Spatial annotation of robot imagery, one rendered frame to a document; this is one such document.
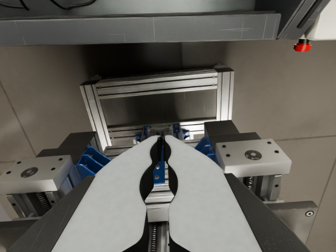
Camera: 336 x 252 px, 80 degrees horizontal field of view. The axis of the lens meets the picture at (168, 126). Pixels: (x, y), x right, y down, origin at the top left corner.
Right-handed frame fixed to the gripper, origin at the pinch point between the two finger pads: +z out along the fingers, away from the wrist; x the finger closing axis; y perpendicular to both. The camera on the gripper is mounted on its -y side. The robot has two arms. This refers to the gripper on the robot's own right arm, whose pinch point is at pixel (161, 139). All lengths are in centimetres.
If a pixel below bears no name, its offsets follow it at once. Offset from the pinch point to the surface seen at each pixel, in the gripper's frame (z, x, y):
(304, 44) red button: 40, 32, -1
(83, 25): 26.2, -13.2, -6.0
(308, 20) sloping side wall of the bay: 23.6, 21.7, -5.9
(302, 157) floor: 122, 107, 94
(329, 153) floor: 122, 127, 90
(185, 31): 26.2, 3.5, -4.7
